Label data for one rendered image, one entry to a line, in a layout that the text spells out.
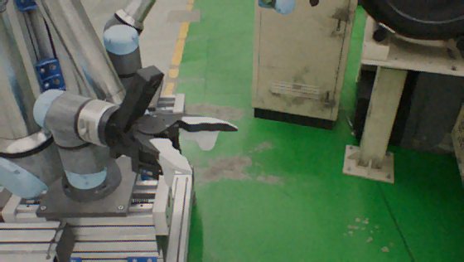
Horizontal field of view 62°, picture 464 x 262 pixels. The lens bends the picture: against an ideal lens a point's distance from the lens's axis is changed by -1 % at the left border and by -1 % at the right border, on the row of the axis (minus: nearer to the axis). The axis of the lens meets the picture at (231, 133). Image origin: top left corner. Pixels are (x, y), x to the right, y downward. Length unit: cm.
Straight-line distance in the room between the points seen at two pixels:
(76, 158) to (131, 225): 39
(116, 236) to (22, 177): 37
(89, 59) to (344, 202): 157
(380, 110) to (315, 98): 51
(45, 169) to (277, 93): 182
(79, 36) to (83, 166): 25
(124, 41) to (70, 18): 57
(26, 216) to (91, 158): 43
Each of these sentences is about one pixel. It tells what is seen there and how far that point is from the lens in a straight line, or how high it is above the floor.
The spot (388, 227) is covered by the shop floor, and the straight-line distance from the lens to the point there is 203.
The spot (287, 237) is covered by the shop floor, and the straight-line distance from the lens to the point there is 187.
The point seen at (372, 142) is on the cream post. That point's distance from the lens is 220.
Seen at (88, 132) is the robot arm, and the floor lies 105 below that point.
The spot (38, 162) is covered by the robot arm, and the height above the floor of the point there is 92.
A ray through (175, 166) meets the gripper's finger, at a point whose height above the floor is 107.
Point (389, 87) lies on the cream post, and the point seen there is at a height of 52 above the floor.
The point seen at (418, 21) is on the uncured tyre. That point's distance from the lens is 151.
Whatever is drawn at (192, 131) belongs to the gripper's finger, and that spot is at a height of 105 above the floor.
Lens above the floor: 141
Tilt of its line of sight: 35 degrees down
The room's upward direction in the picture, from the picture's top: straight up
